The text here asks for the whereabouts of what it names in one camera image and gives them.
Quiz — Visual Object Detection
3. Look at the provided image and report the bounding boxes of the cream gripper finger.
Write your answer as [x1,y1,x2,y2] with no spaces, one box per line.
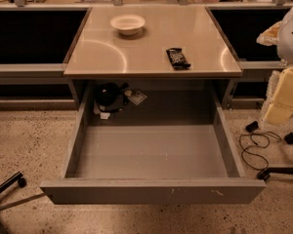
[263,65,293,126]
[256,21,281,46]

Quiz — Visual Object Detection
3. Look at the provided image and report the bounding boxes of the grey top drawer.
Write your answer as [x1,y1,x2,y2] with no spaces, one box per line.
[40,85,266,205]

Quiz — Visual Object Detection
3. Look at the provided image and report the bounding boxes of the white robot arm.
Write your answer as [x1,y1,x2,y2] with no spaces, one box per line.
[256,7,293,125]

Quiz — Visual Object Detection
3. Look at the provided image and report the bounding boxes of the grey cabinet with tan top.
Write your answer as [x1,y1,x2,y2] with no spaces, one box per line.
[63,4,243,110]

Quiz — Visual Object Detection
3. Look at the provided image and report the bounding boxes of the black power adapter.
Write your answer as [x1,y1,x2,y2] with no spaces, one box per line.
[245,121,259,133]

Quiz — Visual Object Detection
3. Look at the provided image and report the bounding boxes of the black chair leg right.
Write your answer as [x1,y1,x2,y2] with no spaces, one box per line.
[257,167,293,181]

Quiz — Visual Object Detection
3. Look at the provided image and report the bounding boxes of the black chair leg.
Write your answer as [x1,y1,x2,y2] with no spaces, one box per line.
[0,172,26,194]
[257,167,293,181]

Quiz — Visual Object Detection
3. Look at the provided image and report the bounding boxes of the black snack bar wrapper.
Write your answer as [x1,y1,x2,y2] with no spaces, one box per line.
[166,48,190,70]

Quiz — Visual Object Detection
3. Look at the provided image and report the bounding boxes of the white bowl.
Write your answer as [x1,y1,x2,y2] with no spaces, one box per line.
[110,15,146,36]

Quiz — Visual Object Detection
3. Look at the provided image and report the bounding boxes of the white label card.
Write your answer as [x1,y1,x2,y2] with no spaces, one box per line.
[129,92,147,105]

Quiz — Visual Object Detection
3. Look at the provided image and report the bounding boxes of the black round device in cabinet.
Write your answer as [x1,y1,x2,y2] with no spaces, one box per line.
[95,82,129,113]

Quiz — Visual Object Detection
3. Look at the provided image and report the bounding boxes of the metal rod with hook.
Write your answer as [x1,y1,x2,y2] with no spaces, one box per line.
[0,193,46,212]

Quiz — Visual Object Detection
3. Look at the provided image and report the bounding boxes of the black chair leg left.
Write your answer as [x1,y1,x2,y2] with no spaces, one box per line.
[0,172,26,194]

